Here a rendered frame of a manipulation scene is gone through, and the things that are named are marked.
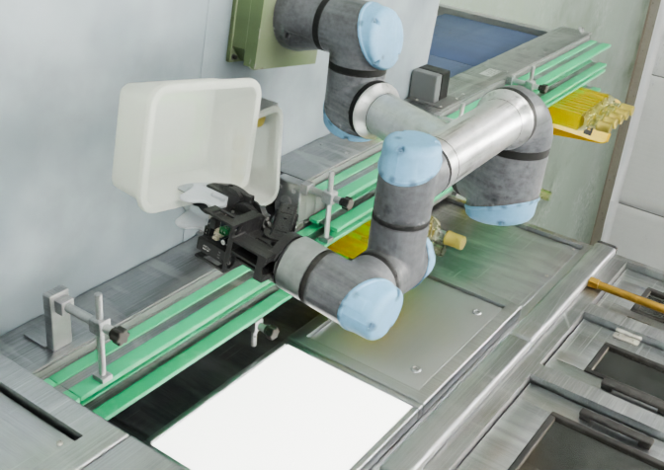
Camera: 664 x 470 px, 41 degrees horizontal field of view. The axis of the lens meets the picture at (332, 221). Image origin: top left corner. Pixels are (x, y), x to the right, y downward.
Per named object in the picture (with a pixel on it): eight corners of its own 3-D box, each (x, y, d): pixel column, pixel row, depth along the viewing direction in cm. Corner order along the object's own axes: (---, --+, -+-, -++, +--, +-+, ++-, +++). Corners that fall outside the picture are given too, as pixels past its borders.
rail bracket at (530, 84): (502, 84, 270) (542, 95, 264) (507, 60, 267) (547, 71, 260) (508, 81, 273) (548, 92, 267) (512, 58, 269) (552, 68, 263)
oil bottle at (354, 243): (314, 244, 205) (391, 276, 195) (316, 223, 202) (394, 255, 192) (328, 235, 209) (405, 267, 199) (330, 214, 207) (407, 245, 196)
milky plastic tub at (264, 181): (195, 213, 184) (226, 227, 180) (196, 114, 174) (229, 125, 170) (248, 188, 197) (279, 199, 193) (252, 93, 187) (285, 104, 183)
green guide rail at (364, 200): (308, 220, 198) (337, 232, 194) (308, 217, 198) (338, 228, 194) (585, 61, 328) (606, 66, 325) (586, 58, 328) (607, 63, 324)
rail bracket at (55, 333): (24, 345, 152) (115, 399, 141) (15, 261, 144) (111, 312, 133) (46, 333, 155) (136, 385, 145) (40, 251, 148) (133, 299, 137)
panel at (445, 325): (138, 456, 157) (289, 552, 141) (137, 443, 156) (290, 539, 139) (398, 266, 224) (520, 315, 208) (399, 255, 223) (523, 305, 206)
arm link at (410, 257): (448, 214, 115) (405, 242, 107) (435, 286, 120) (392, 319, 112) (397, 195, 119) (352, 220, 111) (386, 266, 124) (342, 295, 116)
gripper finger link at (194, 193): (158, 176, 118) (207, 205, 114) (188, 167, 123) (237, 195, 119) (154, 196, 119) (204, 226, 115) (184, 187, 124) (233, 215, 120)
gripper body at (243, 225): (200, 204, 112) (272, 245, 107) (242, 190, 119) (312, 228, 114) (190, 255, 116) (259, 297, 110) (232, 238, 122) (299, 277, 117)
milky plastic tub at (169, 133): (105, 69, 112) (153, 85, 108) (219, 64, 130) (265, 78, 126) (93, 197, 118) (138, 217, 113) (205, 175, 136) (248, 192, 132)
